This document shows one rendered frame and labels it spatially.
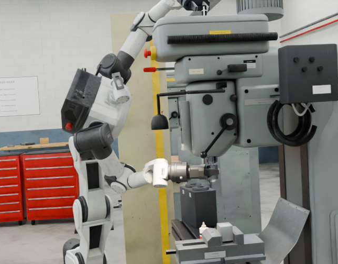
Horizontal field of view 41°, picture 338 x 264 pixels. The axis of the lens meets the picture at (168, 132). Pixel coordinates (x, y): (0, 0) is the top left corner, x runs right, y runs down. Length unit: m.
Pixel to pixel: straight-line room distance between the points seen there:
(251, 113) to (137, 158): 1.90
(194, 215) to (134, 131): 1.45
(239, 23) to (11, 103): 9.48
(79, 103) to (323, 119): 1.06
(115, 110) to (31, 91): 8.95
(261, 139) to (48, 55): 9.40
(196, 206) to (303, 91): 0.91
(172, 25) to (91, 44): 9.23
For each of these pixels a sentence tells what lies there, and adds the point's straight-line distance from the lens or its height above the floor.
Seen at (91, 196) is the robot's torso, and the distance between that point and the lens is 2.44.
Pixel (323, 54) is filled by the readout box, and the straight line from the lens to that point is 1.75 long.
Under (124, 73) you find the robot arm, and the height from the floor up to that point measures 1.71.
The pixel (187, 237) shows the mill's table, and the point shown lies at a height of 0.90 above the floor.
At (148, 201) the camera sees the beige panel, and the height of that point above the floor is 0.78.
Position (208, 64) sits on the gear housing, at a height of 1.69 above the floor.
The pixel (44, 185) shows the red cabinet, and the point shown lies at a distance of 6.54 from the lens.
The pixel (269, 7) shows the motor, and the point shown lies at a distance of 2.00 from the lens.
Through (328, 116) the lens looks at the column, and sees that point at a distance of 1.98.
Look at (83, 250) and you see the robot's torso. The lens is 2.61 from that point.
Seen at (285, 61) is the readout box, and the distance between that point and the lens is 1.70.
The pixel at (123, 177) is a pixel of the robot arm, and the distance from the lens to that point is 2.17.
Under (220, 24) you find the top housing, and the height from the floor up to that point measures 1.85.
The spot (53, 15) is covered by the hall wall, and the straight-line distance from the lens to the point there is 11.19.
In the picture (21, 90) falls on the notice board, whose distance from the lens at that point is 11.06.
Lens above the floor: 1.52
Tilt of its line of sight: 3 degrees down
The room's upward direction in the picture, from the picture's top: 3 degrees counter-clockwise
